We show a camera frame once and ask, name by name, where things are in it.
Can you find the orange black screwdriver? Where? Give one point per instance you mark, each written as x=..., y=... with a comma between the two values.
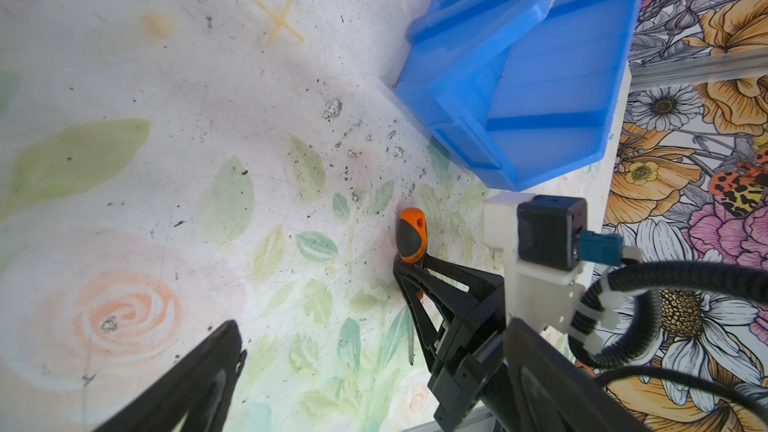
x=411, y=236

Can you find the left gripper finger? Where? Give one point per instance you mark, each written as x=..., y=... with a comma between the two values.
x=195, y=394

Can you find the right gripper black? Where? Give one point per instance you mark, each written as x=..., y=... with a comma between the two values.
x=459, y=318

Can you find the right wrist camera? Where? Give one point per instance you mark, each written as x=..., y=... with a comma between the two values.
x=552, y=231

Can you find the blue plastic bin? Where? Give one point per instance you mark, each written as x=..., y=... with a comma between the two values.
x=519, y=91

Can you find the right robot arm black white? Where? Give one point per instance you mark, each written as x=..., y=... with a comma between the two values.
x=551, y=393

